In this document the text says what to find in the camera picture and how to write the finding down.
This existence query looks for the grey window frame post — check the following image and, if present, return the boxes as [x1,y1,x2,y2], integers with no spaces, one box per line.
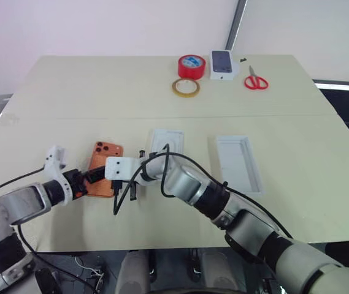
[224,0,249,51]

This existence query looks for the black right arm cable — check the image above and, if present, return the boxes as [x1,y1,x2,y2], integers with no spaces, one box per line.
[112,143,293,240]

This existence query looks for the grey rounded robot leg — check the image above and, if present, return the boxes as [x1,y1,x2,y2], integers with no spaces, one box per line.
[114,251,150,294]
[198,250,249,294]

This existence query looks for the white box lid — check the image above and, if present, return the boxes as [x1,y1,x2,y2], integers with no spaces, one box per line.
[147,128,185,160]

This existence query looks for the orange smartphone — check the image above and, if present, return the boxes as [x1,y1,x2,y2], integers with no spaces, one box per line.
[85,141,125,199]

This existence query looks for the white printed phone box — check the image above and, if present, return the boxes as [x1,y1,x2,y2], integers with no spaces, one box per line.
[208,49,240,82]

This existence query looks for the dark desk edge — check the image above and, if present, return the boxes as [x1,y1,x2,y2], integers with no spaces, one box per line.
[312,78,349,92]

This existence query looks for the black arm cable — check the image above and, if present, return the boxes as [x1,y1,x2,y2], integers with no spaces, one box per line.
[0,165,46,200]
[112,143,293,240]

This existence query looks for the red handled scissors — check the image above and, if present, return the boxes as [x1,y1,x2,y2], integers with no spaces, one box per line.
[243,65,269,91]

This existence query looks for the yellow clear tape roll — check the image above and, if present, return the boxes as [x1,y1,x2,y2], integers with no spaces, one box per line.
[171,78,201,99]

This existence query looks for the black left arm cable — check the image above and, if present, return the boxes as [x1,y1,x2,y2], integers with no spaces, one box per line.
[0,165,46,200]

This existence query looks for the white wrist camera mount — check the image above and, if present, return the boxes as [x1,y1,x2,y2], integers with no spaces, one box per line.
[104,156,139,182]
[42,145,72,206]

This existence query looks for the white box tray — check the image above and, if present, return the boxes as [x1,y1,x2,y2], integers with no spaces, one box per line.
[215,135,267,197]

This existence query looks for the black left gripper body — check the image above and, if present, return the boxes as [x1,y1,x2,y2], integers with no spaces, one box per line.
[62,168,89,200]

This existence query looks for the red tape roll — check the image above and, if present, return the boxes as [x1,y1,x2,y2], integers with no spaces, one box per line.
[177,54,206,80]

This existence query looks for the white floor wires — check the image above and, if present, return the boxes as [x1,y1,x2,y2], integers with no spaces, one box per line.
[74,255,106,287]

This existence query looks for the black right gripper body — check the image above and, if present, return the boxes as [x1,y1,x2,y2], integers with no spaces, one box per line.
[111,179,131,197]

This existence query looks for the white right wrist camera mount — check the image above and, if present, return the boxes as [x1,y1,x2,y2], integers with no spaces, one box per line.
[104,156,139,182]

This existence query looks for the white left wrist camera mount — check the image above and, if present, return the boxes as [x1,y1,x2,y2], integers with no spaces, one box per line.
[42,145,72,206]

